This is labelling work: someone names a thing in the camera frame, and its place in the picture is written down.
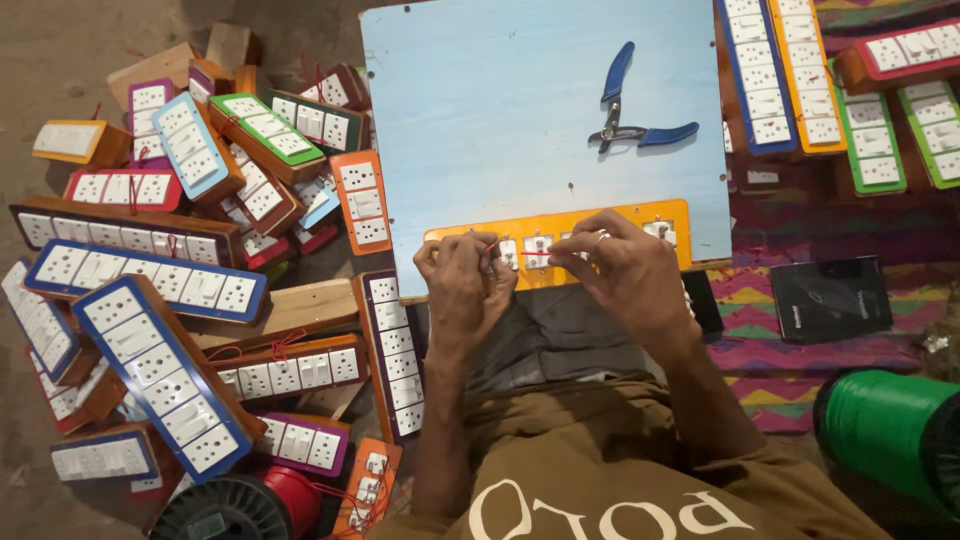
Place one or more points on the person's left hand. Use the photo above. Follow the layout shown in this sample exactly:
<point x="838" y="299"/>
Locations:
<point x="461" y="300"/>

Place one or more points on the person's right hand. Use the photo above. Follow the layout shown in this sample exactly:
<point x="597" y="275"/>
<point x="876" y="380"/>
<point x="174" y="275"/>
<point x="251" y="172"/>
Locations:
<point x="637" y="292"/>

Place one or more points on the black phone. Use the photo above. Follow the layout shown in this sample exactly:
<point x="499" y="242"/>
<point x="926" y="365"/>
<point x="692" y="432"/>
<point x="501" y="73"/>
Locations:
<point x="705" y="304"/>

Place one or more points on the person's grey trousers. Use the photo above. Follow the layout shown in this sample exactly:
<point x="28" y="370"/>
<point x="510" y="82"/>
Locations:
<point x="555" y="337"/>

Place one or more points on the orange panel with white switches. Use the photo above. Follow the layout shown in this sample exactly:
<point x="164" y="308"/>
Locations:
<point x="551" y="221"/>

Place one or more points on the person's brown shirt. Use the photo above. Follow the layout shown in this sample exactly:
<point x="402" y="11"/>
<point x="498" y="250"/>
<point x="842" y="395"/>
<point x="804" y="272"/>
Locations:
<point x="600" y="465"/>

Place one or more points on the black flat box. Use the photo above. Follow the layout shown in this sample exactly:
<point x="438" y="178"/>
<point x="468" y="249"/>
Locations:
<point x="829" y="300"/>

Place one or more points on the light blue work board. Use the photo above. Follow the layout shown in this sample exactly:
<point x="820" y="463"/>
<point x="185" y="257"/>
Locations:
<point x="510" y="112"/>

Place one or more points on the green thread spool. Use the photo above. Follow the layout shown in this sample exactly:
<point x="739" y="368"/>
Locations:
<point x="877" y="427"/>

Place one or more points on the dark wooden switch strip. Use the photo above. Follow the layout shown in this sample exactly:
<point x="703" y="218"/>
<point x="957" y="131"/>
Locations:
<point x="761" y="178"/>

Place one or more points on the blue-framed long switch strip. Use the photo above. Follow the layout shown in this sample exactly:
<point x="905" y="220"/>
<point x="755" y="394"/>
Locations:
<point x="757" y="75"/>

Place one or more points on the green-framed switch strip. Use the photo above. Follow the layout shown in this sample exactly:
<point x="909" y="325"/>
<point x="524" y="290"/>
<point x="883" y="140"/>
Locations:
<point x="934" y="131"/>
<point x="874" y="142"/>

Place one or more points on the orange-framed long switch strip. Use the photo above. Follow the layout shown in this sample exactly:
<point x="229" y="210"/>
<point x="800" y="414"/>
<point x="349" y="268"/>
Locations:
<point x="810" y="67"/>

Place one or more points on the heap of wooden switch boards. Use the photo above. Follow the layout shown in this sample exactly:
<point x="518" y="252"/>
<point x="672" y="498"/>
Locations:
<point x="165" y="300"/>

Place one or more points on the red-framed switch strip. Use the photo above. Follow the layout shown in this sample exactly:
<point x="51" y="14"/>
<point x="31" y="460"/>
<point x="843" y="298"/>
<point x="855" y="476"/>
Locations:
<point x="904" y="49"/>

